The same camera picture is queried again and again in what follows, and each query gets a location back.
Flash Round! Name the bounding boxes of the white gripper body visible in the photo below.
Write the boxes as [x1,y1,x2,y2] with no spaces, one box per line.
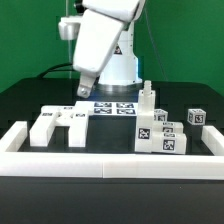
[73,9,125,76]

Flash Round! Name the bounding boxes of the white chair seat part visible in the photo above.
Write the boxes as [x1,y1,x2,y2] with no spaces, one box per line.
[134,80,155,152]

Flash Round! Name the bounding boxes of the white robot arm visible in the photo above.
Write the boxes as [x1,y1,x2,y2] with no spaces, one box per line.
[73,0,145,98]

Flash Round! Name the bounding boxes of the black cable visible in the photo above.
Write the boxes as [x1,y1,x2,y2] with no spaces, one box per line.
[35,61,76,80]

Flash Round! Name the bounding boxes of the white marker base sheet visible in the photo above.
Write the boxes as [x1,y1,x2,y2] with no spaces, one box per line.
[75,101,138,116]

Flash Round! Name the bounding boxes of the white chair back frame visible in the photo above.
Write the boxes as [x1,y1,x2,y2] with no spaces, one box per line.
[29,105,89,147]

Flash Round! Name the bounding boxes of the white U-shaped boundary frame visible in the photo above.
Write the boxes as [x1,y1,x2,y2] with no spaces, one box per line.
[0,121,224,180]

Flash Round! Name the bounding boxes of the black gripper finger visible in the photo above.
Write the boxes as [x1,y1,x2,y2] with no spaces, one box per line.
[77,73,97,98]

